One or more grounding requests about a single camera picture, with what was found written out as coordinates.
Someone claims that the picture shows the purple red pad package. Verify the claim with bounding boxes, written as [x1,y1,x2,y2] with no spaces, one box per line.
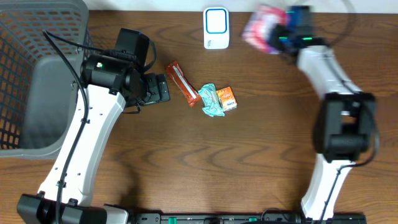
[242,4,287,54]

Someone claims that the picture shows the orange snack bar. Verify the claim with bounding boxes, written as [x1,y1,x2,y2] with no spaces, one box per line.
[165,61,201,108]

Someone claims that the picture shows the teal snack wrapper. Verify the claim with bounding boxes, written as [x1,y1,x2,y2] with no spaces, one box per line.
[198,83,224,117]

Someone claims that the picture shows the orange tissue pack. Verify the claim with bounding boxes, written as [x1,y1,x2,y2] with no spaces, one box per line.
[216,86,238,111]

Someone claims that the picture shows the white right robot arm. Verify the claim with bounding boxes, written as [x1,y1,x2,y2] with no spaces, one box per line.
[268,5,380,223]

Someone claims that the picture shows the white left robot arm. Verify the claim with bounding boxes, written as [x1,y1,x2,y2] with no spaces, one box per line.
[17,54,170,223]

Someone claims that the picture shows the white barcode scanner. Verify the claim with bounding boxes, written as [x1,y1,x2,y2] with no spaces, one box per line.
[203,7,230,50]

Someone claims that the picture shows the grey plastic mesh basket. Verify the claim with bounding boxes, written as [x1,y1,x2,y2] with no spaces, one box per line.
[1,0,93,159]

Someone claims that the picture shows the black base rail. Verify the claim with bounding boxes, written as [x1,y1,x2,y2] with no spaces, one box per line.
[127,212,368,224]

